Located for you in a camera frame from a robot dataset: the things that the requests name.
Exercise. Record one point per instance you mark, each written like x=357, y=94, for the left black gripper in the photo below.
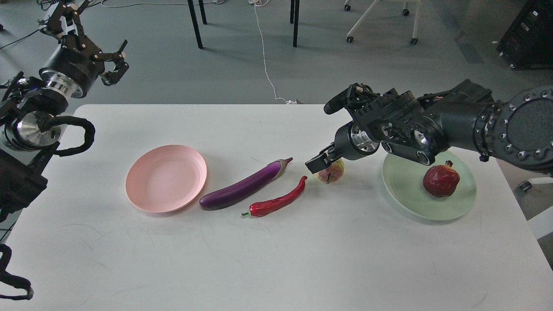
x=76, y=56

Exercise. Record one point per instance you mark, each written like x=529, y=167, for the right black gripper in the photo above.
x=350, y=142

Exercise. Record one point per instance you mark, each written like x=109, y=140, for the yellow green custard apple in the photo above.
x=327, y=178

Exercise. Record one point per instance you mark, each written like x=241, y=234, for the purple eggplant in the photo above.
x=240, y=190

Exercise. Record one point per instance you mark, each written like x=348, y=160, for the red pomegranate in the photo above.
x=441, y=180

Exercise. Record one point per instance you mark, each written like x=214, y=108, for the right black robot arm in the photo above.
x=518, y=131

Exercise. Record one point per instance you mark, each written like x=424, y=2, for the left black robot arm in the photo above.
x=34, y=126

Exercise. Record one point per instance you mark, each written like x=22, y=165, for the light green plate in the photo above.
x=404, y=181

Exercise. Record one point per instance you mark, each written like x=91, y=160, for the red chili pepper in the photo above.
x=260, y=209

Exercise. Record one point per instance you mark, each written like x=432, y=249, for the black table leg left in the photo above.
x=195, y=21

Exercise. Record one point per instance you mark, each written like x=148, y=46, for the black table leg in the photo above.
x=195, y=21
x=294, y=20

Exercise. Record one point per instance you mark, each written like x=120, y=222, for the black table leg right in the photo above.
x=294, y=20

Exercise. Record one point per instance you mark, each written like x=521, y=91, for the pink plate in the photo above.
x=166, y=178

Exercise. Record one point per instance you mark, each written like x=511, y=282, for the black equipment cabinet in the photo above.
x=528, y=42

